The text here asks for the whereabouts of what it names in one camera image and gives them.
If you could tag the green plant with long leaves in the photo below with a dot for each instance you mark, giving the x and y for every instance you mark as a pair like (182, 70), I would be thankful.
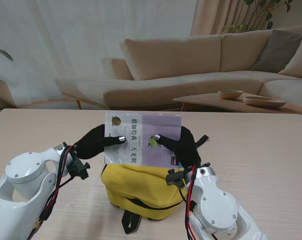
(3, 52)

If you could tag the wide shallow wooden bowl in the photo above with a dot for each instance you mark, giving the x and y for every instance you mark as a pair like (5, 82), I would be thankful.
(263, 102)

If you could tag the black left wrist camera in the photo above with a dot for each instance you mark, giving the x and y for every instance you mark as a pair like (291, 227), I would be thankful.
(79, 168)

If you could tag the white sheer curtain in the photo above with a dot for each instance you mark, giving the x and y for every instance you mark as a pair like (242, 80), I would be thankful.
(65, 37)

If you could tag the beige sofa cushion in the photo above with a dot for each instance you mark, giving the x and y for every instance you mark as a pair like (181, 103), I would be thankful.
(301, 62)

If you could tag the purple cover book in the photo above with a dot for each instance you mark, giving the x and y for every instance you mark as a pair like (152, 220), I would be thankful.
(160, 125)

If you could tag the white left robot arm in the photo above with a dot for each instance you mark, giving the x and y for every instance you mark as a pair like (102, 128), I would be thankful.
(23, 190)

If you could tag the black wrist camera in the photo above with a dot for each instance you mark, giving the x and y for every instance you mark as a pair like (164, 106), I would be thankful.
(79, 168)
(175, 178)

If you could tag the beige corner sofa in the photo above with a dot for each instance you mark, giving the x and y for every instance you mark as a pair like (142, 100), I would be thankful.
(175, 57)

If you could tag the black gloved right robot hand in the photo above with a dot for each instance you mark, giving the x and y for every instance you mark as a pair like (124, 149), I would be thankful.
(187, 147)

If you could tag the grey sofa cushion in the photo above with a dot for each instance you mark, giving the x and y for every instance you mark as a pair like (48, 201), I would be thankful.
(278, 50)

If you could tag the beige plant pot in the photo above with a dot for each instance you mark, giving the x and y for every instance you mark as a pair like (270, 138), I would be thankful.
(0, 93)

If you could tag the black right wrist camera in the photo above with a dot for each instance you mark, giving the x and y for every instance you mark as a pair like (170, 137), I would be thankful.
(175, 178)

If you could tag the beige pleated curtain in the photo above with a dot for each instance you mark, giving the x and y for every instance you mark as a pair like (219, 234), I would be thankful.
(216, 17)

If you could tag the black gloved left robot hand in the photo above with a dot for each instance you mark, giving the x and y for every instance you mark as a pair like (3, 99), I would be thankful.
(90, 145)

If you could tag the wooden coffee table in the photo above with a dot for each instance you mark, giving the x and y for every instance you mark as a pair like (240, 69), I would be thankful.
(205, 100)

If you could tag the tall green leafy plant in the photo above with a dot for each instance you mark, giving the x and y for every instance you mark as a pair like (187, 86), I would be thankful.
(237, 28)

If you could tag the blue and yellow school bag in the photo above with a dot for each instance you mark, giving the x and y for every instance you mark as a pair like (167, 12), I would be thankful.
(140, 185)

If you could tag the small deep wooden bowl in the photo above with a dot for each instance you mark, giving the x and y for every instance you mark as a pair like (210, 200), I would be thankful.
(230, 94)

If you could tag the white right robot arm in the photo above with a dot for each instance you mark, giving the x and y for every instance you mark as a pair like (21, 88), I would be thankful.
(216, 207)

